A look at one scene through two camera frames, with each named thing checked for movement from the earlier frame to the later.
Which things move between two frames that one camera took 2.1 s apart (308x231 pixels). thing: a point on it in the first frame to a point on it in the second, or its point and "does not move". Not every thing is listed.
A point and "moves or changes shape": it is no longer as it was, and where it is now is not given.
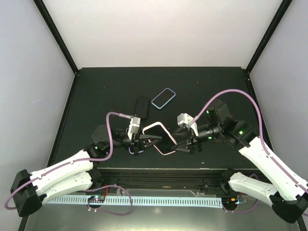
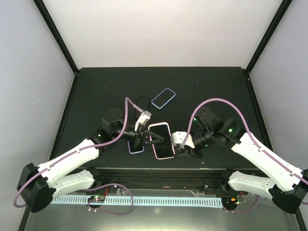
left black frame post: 40,5 does not move
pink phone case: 159,123 moves or changes shape
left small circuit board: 96,198 does not move
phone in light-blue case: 164,97 does not move
